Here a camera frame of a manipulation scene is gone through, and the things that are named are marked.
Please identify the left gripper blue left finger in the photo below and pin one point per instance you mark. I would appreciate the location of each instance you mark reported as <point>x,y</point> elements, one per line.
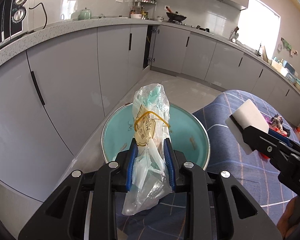
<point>130,159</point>

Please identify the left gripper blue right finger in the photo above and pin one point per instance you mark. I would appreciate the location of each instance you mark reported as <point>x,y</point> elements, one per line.
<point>169,162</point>

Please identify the black mesh net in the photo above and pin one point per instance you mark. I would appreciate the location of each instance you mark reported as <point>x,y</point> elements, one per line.
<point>287,131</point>

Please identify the clear bag with teal print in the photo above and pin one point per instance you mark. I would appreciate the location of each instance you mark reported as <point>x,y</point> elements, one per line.
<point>150,180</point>

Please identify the orange blue snack wrapper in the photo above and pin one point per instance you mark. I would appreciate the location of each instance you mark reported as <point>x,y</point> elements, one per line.
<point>274,131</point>

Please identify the plaid checkered cloth rag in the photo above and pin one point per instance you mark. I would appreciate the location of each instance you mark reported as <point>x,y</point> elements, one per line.
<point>277,122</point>

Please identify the white sponge block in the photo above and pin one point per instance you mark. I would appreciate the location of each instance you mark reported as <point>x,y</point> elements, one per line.
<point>246,115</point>

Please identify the grey lower kitchen cabinets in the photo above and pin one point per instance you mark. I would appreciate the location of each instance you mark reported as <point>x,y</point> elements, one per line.
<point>56,86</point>

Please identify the person's right hand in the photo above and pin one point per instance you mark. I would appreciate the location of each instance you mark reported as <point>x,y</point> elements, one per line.
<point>283,225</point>

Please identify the blue plaid tablecloth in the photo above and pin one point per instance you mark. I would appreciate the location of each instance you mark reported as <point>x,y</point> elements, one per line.
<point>167,219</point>

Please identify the blue storage boxes on counter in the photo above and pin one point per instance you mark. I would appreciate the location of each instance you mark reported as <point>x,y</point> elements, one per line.
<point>287,70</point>

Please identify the black wok on stove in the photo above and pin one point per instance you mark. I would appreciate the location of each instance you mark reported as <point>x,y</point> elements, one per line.
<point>174,16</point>

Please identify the spice rack with bottles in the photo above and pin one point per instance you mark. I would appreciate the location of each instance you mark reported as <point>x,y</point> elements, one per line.
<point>143,9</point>

